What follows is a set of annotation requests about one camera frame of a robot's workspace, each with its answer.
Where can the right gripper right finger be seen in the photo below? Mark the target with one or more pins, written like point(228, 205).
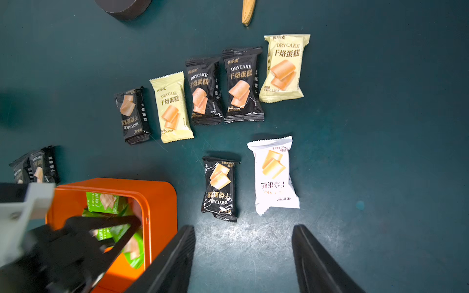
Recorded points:
point(316, 269)

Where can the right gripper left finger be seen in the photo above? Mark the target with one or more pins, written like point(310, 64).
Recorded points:
point(170, 272)

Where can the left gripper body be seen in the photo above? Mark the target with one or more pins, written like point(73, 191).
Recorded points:
point(37, 259)

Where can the green cookie packet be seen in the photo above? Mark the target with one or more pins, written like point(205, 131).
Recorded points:
point(101, 233)
point(105, 203)
point(134, 249)

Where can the orange storage box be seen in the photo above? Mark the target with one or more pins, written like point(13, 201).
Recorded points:
point(158, 203)

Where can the black cookie packet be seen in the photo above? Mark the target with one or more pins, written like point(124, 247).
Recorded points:
point(22, 170)
point(43, 165)
point(242, 83)
point(202, 76)

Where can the white packet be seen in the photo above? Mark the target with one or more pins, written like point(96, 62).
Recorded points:
point(273, 184)

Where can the cream cookie packet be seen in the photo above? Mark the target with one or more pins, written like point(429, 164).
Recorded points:
point(284, 62)
point(171, 105)

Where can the black scrolled glass stand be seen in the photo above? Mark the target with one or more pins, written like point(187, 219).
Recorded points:
point(124, 10)

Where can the yellow wooden knife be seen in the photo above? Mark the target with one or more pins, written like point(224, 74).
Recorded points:
point(247, 12)

